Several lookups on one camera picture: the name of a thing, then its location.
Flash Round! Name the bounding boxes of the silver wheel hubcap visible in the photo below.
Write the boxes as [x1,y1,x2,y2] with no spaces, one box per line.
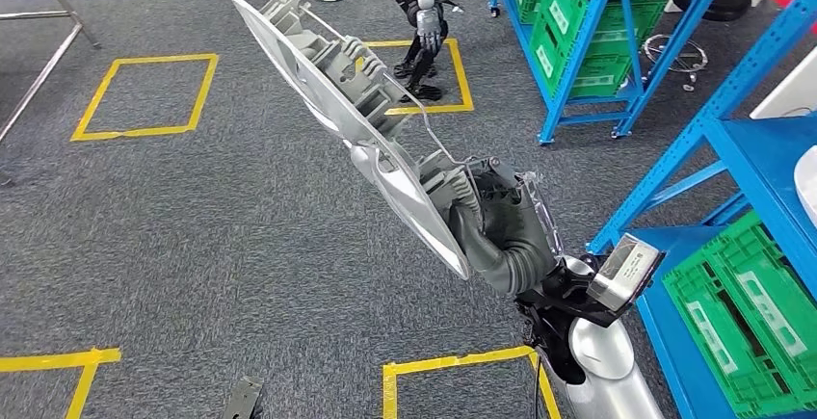
[231,0,474,281]

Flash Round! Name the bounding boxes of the yellow floor tape square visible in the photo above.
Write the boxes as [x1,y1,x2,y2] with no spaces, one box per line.
[363,38,476,117]
[69,53,220,143]
[382,346,563,419]
[0,347,122,419]

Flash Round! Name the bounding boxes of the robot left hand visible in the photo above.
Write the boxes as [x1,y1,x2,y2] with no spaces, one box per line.
[222,376,265,419]

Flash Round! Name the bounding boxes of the black stool chrome base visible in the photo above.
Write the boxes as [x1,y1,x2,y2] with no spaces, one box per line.
[643,0,754,93]

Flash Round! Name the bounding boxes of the steel tube frame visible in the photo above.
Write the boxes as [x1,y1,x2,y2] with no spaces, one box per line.
[0,0,103,146]

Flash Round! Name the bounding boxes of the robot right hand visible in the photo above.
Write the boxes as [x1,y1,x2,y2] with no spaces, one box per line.
[449,157,565,259]

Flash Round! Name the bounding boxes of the white panel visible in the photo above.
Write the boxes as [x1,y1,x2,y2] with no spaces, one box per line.
[748,45,817,121]

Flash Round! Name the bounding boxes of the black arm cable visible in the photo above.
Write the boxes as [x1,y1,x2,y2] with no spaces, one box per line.
[526,339,547,419]

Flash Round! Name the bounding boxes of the black silver humanoid robot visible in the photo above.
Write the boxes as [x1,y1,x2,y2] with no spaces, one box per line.
[364,0,462,103]

